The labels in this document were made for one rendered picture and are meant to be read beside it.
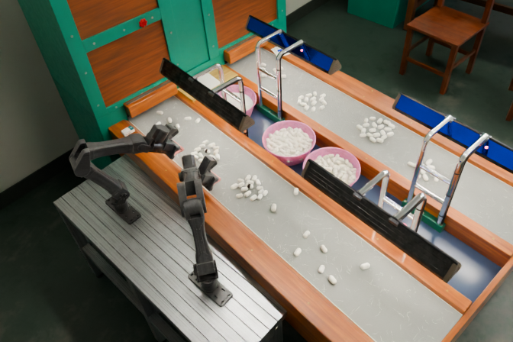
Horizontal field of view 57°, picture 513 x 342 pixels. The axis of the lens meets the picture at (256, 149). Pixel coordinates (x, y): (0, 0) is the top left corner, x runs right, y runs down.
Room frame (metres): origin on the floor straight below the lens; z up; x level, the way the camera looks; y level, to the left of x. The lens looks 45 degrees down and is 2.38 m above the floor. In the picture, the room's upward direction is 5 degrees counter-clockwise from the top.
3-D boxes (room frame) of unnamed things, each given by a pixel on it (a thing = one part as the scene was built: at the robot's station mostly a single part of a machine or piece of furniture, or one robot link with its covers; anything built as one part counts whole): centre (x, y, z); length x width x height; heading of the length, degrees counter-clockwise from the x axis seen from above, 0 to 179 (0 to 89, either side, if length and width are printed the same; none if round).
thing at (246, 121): (1.72, 0.22, 1.08); 0.62 x 0.08 x 0.07; 39
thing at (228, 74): (2.20, 0.25, 0.77); 0.33 x 0.15 x 0.01; 129
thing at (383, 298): (1.35, 0.00, 0.73); 1.81 x 0.30 x 0.02; 39
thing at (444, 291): (1.46, -0.14, 0.71); 1.81 x 0.06 x 0.11; 39
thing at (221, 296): (0.97, 0.23, 0.71); 0.20 x 0.07 x 0.08; 44
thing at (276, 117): (2.02, -0.16, 0.90); 0.20 x 0.19 x 0.45; 39
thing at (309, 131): (1.69, -0.17, 0.72); 0.27 x 0.27 x 0.10
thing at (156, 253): (1.36, 0.26, 0.65); 1.20 x 0.90 x 0.04; 44
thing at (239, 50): (2.45, 0.01, 0.83); 0.30 x 0.06 x 0.07; 129
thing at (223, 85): (1.77, 0.16, 0.90); 0.20 x 0.19 x 0.45; 39
